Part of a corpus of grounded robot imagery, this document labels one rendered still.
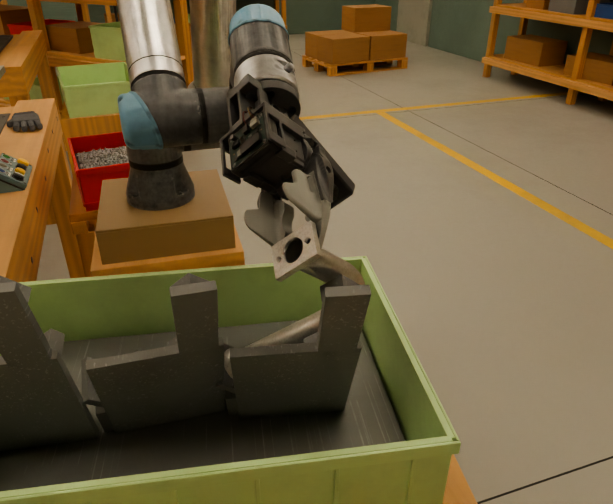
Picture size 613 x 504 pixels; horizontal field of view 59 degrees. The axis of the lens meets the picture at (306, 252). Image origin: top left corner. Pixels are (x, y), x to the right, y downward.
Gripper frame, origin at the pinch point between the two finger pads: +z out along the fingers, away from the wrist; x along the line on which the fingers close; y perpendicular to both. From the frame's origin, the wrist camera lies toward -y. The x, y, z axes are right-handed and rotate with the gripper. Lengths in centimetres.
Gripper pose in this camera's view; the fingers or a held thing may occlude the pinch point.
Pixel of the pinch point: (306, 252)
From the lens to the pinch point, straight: 54.2
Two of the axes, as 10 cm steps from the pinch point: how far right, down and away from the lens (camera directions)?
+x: 7.3, -4.6, -5.1
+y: -6.7, -3.2, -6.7
